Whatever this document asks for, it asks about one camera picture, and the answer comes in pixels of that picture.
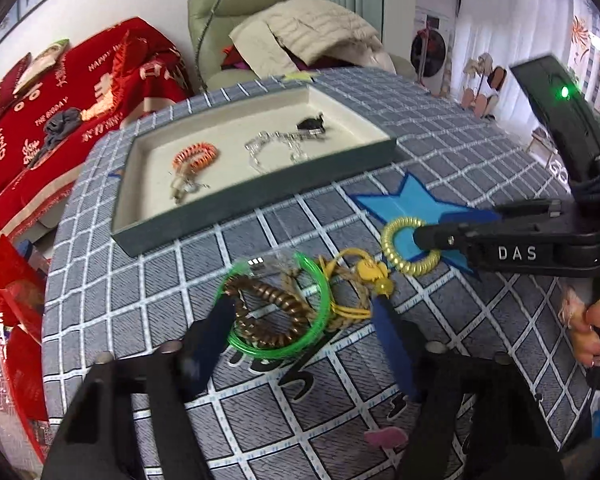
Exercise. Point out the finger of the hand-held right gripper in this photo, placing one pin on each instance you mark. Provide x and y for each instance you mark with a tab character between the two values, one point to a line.
437	237
472	216

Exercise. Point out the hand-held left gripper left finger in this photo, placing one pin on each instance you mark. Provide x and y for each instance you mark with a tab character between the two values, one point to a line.
223	320

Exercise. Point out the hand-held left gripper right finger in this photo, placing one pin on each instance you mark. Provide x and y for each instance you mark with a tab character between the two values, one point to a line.
392	340

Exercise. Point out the green plastic bangle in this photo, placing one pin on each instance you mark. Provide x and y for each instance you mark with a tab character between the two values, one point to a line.
260	350

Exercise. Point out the grey tray with cream inside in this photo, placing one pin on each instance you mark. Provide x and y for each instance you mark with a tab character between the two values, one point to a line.
230	175

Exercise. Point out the black hair clip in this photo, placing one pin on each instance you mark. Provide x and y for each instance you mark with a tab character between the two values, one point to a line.
310	122

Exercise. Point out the clear plastic hair clip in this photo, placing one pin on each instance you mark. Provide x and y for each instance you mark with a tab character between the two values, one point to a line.
257	262

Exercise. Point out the grey checkered tablecloth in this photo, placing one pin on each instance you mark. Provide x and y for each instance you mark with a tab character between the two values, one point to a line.
300	410

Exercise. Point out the white washing machine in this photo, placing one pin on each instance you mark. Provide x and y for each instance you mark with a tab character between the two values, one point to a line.
432	50

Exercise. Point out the white sheer curtain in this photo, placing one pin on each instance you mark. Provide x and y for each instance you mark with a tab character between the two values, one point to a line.
505	25

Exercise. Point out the red gift bag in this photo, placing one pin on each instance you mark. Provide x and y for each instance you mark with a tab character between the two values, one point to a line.
20	285

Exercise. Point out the cream down jacket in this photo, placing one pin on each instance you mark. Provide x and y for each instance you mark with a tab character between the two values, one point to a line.
310	25

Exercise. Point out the grey cloth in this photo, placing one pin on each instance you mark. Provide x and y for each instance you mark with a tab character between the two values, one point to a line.
60	122

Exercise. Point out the purple cloth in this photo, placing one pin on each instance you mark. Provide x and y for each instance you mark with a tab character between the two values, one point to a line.
235	62

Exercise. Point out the red satin cushion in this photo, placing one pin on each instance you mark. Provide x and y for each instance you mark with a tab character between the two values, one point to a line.
117	75

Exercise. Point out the sofa with red printed cover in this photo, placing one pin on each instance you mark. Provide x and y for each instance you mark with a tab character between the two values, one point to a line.
130	60

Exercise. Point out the gooseneck phone holder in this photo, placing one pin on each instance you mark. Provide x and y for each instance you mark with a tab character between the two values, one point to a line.
210	20

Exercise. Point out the green recliner armchair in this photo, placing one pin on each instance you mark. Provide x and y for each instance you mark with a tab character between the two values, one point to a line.
215	15

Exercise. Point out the dark red printed pillow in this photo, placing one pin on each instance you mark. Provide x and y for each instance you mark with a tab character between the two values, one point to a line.
5	95

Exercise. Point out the cream printed pillow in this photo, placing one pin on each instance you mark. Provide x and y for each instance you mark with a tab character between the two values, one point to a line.
42	62

